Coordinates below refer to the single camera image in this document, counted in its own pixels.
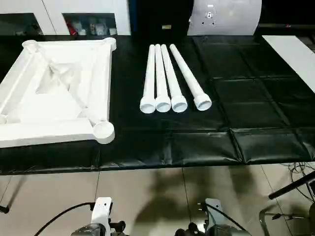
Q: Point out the small white box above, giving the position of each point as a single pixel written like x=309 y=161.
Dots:
x=112 y=31

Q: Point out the red box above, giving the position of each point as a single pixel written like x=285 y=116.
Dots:
x=70 y=28

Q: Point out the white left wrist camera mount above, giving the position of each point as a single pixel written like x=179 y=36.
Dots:
x=102 y=209

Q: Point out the metal stand frame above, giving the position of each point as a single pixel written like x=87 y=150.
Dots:
x=295 y=216

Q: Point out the white cabinet with glass doors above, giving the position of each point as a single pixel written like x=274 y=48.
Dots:
x=51 y=9

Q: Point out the black box with gold label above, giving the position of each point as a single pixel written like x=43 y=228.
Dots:
x=160 y=14

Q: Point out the black table support leg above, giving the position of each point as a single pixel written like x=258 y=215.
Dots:
x=14 y=191

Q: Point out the black work mat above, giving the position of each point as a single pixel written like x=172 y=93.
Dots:
x=246 y=98

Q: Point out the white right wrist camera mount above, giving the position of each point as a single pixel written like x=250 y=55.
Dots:
x=212 y=209

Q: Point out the white plastic table leg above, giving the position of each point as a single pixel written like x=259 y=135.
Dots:
x=171 y=78
x=160 y=78
x=148 y=78
x=187 y=73

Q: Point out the white plastic table top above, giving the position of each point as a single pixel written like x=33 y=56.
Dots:
x=49 y=132

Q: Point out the black pole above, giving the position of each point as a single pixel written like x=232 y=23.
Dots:
x=292 y=184

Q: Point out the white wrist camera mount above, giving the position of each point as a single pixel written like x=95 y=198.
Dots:
x=102 y=209
x=212 y=209

